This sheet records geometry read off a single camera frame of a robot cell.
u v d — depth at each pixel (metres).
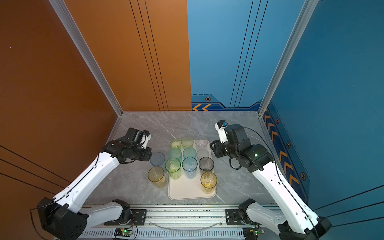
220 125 0.59
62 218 0.37
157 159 0.84
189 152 0.90
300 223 0.36
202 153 0.90
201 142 0.99
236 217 0.72
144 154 0.68
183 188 0.86
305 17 0.72
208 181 0.81
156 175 0.75
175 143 0.97
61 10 0.70
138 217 0.73
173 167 0.85
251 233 0.70
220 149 0.59
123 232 0.71
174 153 0.91
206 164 0.83
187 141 0.94
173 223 0.73
